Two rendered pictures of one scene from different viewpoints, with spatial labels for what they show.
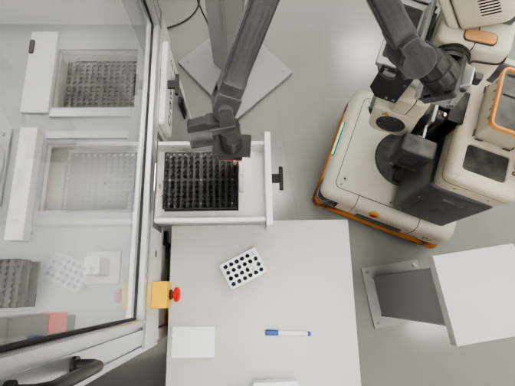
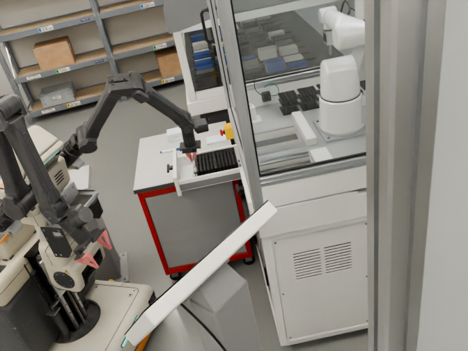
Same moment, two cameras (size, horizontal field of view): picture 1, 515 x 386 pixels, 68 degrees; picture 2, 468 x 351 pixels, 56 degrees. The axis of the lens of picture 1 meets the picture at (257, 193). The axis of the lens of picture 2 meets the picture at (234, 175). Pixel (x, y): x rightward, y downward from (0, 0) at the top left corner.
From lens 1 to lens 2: 2.31 m
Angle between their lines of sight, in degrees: 73
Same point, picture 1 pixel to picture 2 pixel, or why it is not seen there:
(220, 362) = (203, 138)
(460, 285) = (77, 181)
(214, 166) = (207, 165)
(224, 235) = not seen: hidden behind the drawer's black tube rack
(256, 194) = (184, 173)
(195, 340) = (215, 138)
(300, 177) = (173, 336)
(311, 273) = (157, 168)
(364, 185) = (115, 293)
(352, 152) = (120, 315)
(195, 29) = not seen: outside the picture
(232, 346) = not seen: hidden behind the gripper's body
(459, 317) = (83, 172)
